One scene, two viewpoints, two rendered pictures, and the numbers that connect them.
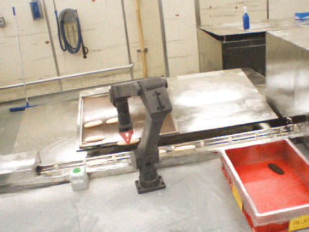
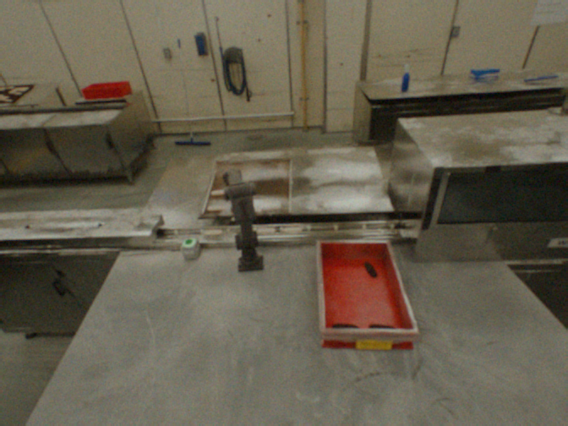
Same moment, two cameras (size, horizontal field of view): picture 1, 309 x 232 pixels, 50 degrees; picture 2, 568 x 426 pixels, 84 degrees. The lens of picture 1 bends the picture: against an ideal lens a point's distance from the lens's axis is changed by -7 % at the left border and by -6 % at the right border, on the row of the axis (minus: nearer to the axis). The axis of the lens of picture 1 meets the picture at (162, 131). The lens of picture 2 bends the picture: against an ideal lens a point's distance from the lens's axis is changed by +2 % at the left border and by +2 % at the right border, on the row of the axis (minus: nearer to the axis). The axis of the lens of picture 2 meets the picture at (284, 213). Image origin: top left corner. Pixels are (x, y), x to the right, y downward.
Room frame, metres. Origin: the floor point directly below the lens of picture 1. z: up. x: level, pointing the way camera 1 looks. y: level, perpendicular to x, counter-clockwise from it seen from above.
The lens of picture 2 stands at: (0.21, -0.29, 1.86)
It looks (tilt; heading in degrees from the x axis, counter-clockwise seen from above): 35 degrees down; 11
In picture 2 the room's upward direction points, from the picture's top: 5 degrees counter-clockwise
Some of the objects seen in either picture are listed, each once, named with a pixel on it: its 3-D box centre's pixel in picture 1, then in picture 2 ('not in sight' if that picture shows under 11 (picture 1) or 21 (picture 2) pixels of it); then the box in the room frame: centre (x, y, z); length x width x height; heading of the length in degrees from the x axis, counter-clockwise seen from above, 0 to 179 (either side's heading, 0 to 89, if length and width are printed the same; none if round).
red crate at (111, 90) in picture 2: not in sight; (107, 90); (4.25, 2.74, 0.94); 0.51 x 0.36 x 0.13; 99
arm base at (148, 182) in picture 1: (149, 177); (249, 258); (1.23, 0.08, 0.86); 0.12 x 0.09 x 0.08; 101
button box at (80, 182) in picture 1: (79, 181); (192, 250); (1.28, 0.39, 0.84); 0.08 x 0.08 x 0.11; 5
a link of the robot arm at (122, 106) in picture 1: (122, 105); not in sight; (1.44, 0.16, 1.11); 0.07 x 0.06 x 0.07; 22
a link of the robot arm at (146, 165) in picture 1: (143, 160); (245, 243); (1.24, 0.09, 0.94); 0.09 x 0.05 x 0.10; 22
